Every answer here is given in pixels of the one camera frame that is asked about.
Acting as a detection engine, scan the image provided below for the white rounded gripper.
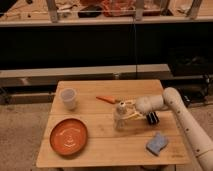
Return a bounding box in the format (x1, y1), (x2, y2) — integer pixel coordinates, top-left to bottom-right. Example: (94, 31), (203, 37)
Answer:
(122, 95), (165, 120)

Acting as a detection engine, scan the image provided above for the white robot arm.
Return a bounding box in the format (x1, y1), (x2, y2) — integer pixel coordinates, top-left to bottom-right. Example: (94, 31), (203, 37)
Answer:
(119, 87), (213, 171)

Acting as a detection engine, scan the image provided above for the wooden table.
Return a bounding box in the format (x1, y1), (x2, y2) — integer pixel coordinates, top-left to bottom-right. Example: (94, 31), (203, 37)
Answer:
(36, 80), (190, 168)

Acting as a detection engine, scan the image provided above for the blue sponge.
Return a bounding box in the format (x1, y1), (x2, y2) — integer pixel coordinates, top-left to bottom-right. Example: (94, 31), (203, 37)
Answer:
(146, 132), (168, 156)

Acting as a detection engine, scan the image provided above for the orange carrot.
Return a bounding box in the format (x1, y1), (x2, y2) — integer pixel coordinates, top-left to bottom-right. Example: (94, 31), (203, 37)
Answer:
(96, 96), (121, 104)

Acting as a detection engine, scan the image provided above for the clear plastic cup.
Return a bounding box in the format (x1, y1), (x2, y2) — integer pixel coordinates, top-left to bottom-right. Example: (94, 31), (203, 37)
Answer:
(60, 88), (77, 110)

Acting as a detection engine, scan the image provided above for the orange plate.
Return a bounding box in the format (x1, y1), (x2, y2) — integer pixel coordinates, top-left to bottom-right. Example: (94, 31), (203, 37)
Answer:
(49, 118), (88, 156)

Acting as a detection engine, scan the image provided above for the hanging black cable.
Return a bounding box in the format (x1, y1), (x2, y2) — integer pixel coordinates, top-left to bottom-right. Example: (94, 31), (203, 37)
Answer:
(133, 16), (139, 80)

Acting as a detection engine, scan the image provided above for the long wooden bench shelf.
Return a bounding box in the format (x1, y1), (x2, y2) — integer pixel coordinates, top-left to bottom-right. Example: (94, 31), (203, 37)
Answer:
(0, 64), (172, 87)

